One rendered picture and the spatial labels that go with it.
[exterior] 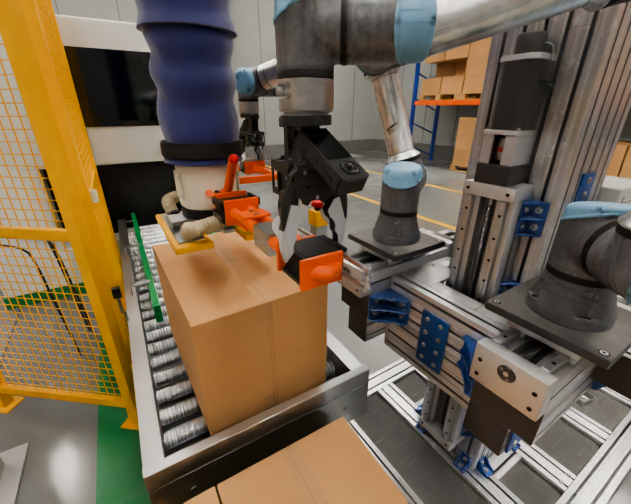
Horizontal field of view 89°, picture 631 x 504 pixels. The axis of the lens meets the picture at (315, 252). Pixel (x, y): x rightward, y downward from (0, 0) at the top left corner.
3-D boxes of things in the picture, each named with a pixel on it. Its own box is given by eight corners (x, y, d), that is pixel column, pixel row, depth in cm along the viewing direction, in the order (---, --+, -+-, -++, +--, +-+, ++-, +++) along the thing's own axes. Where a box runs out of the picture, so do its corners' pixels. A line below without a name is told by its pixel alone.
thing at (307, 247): (276, 270, 54) (275, 242, 52) (314, 260, 58) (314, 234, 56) (301, 292, 48) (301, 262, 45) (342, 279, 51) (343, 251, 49)
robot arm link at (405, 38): (422, 5, 44) (342, 8, 45) (445, -25, 34) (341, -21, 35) (415, 71, 48) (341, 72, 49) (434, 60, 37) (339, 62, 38)
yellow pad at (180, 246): (156, 219, 109) (153, 205, 107) (186, 215, 114) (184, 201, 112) (176, 256, 83) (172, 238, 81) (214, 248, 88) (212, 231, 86)
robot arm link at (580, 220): (594, 256, 69) (618, 193, 63) (647, 288, 56) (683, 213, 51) (534, 253, 70) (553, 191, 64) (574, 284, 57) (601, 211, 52)
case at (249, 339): (171, 330, 139) (151, 244, 123) (257, 302, 159) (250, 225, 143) (212, 440, 93) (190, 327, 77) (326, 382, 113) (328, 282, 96)
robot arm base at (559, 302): (545, 284, 77) (558, 246, 73) (626, 316, 66) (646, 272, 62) (510, 303, 70) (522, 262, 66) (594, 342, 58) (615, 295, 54)
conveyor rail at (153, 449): (122, 241, 270) (116, 220, 262) (129, 240, 272) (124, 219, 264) (156, 516, 88) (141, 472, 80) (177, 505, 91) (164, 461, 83)
